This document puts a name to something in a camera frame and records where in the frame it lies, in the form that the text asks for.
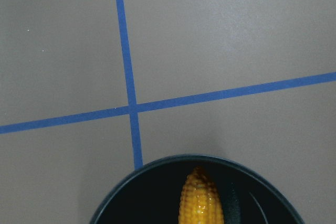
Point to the yellow plastic corn cob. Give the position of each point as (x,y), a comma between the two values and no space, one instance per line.
(200,201)

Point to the dark blue saucepan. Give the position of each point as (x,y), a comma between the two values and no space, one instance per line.
(152,193)

